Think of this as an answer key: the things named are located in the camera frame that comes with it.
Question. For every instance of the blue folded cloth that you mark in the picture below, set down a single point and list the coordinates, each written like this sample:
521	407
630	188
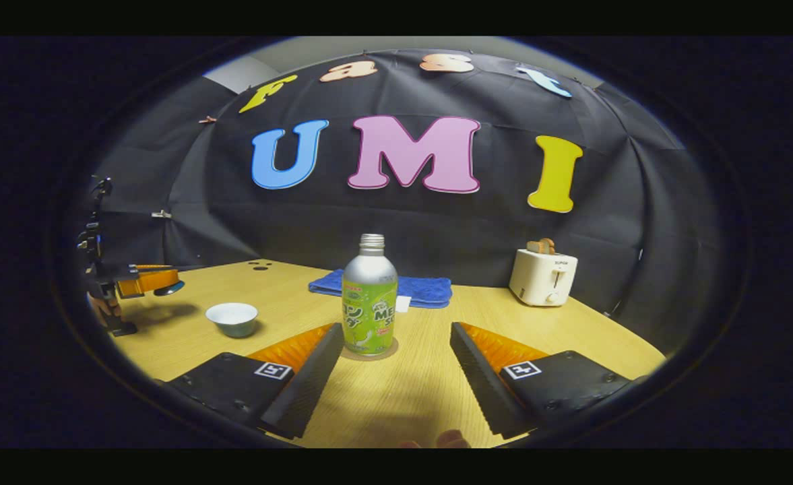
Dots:
430	289

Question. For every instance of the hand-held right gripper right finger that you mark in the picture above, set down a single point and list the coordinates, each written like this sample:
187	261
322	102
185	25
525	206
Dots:
484	377

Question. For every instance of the round brown coaster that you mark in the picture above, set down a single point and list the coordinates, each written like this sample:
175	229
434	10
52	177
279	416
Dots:
369	358

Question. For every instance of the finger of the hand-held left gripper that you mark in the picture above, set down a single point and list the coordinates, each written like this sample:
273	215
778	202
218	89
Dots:
150	281

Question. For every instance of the toast slice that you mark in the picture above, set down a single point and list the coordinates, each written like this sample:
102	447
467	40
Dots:
541	246

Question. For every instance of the blue ceramic teacup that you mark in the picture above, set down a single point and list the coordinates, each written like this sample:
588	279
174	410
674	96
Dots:
232	322

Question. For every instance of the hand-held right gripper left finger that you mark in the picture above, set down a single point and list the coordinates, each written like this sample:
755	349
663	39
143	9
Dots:
302	380

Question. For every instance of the silver green label water bottle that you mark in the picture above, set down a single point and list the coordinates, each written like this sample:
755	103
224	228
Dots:
369	283

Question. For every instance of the blue teacup lid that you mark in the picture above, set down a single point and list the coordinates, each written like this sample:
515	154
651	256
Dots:
170	290

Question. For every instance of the white toaster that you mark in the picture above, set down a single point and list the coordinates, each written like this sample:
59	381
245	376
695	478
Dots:
541	279

